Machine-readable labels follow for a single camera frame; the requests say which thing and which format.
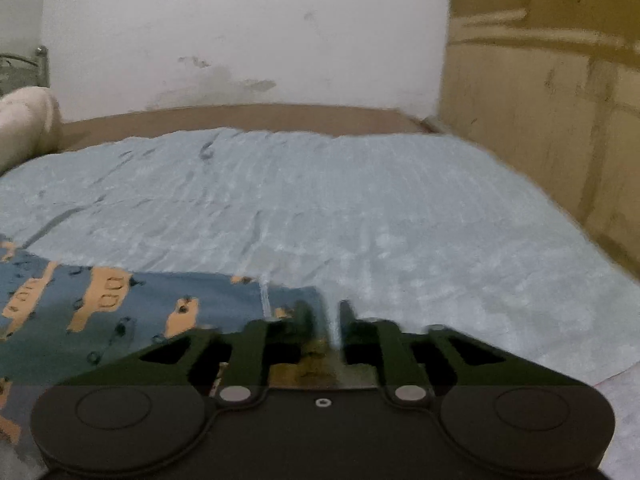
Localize blue vehicle print pants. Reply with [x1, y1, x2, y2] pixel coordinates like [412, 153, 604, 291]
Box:
[0, 239, 326, 463]

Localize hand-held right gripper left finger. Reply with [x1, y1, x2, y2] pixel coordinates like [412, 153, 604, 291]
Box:
[54, 301, 322, 405]

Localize cardboard wall panel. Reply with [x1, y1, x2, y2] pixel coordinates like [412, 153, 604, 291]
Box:
[438, 0, 640, 281]

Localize grey metal headboard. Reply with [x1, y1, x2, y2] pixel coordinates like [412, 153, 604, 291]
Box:
[0, 45, 51, 97]

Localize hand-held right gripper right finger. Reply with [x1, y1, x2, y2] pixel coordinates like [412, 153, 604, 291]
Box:
[339, 300, 587, 405]

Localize cream comforter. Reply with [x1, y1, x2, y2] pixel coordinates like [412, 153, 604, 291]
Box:
[0, 86, 64, 173]

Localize light blue blanket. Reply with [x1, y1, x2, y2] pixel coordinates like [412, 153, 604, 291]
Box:
[0, 127, 640, 387]

